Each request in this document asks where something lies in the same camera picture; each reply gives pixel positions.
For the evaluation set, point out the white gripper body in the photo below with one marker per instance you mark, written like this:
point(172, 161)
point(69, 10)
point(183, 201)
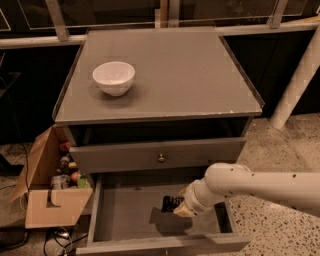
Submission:
point(189, 200)

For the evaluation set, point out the metal railing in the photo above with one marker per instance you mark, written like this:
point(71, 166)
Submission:
point(44, 23)

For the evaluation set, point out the white ceramic bowl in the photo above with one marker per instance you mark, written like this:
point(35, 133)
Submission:
point(114, 78)

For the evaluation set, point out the grey top drawer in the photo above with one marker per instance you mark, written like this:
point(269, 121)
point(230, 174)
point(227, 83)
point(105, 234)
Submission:
point(143, 156)

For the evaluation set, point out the grey drawer cabinet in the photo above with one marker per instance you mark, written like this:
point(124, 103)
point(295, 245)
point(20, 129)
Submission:
point(187, 86)

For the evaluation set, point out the red apple in box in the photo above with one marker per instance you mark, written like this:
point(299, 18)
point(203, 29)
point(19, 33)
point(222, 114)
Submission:
point(74, 177)

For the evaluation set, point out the clear jar in box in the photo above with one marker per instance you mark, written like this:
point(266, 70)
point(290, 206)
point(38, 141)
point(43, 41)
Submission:
point(60, 182)

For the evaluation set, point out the black rxbar chocolate bar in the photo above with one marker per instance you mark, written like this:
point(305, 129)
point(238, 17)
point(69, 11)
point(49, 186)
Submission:
point(170, 203)

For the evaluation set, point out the green packet in box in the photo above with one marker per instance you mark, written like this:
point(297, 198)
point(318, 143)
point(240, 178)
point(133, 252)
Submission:
point(83, 181)

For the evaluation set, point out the metal drawer knob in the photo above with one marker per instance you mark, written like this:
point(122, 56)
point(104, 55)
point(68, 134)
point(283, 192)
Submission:
point(161, 158)

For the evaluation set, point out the open cardboard box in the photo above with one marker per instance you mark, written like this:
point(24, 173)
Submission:
point(47, 207)

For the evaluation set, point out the grey open middle drawer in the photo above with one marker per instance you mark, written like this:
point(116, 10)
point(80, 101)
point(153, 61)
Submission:
point(128, 218)

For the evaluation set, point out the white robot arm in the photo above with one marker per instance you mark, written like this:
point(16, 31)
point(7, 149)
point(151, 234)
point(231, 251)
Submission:
point(295, 190)

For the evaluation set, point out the dark bottle in box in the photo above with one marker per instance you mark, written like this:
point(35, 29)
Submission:
point(64, 163)

